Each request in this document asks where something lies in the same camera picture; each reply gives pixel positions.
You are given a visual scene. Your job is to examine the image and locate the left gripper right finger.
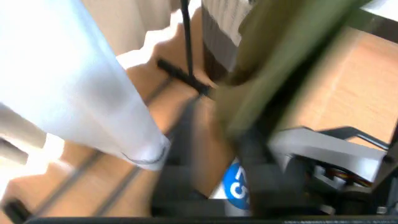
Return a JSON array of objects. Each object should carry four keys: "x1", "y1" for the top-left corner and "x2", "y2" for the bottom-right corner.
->
[{"x1": 239, "y1": 130, "x2": 312, "y2": 216}]

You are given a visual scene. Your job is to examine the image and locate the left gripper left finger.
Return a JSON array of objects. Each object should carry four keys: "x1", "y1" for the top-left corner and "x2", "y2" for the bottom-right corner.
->
[{"x1": 151, "y1": 96, "x2": 224, "y2": 218}]

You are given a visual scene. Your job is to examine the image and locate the green garment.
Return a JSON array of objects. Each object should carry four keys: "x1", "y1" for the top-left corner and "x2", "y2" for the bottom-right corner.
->
[{"x1": 214, "y1": 0, "x2": 374, "y2": 141}]

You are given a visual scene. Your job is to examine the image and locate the pale grey shorts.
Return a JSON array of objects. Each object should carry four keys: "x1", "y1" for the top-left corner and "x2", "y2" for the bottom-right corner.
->
[{"x1": 0, "y1": 0, "x2": 172, "y2": 171}]

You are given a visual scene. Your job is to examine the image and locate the black clothes rack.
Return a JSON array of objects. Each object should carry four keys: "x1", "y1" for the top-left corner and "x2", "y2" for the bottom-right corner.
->
[{"x1": 0, "y1": 0, "x2": 215, "y2": 224}]

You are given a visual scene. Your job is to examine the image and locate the white laundry basket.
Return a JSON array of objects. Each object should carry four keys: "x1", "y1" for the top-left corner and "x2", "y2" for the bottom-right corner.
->
[{"x1": 200, "y1": 0, "x2": 254, "y2": 83}]

